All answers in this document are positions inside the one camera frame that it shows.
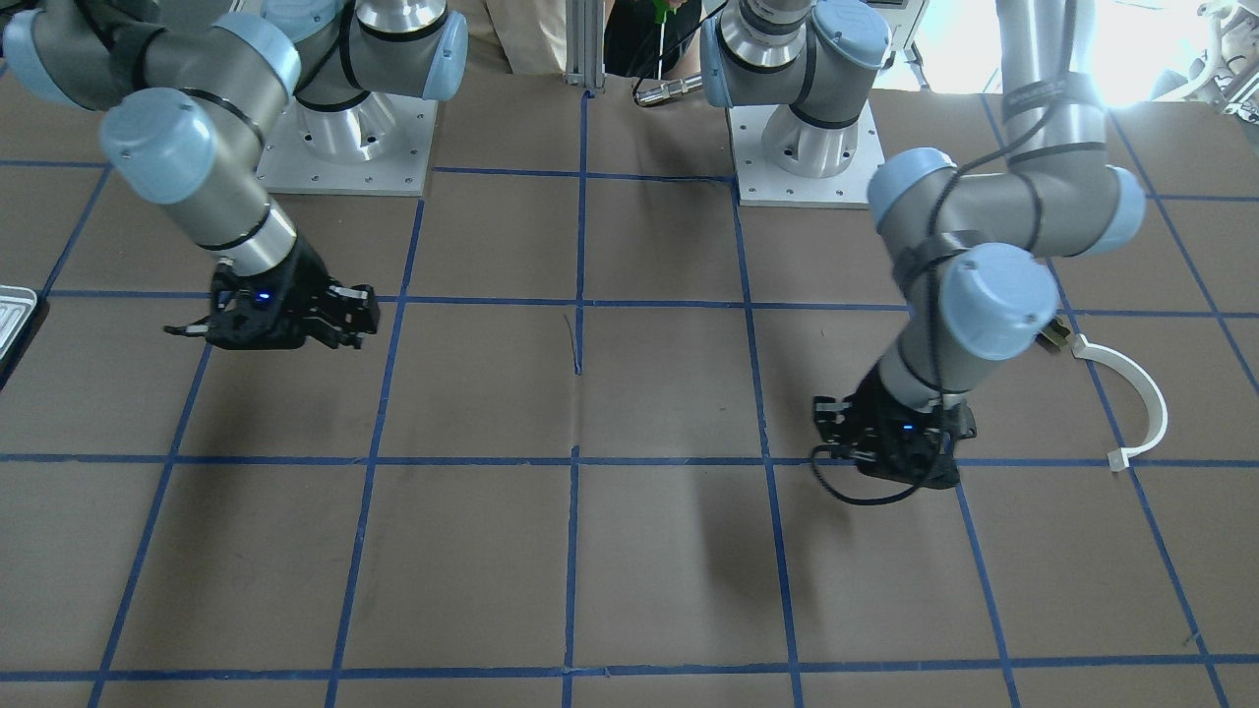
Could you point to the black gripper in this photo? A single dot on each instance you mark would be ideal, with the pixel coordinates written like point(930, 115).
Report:
point(869, 406)

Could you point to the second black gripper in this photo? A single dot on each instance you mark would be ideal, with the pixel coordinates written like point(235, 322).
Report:
point(305, 278)

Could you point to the olive brake shoe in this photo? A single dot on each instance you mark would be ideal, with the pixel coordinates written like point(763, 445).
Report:
point(1057, 335)

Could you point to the person in beige shirt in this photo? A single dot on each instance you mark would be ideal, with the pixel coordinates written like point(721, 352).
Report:
point(530, 38)

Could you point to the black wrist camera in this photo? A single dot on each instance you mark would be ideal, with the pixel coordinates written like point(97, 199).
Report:
point(838, 427)

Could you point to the aluminium frame post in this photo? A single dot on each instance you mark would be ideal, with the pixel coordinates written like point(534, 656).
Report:
point(585, 45)

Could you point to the green handled tool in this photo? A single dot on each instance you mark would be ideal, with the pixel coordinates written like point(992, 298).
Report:
point(663, 10)

